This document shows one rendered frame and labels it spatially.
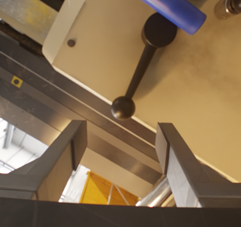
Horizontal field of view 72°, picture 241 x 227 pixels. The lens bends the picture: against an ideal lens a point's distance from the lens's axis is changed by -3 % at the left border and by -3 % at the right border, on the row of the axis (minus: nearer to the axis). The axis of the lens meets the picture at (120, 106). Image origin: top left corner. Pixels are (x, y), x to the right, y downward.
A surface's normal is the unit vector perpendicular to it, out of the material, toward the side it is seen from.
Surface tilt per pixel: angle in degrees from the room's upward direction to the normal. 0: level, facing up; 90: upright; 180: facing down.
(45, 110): 90
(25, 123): 90
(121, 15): 90
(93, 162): 90
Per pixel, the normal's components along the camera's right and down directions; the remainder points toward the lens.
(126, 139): -0.04, 0.27
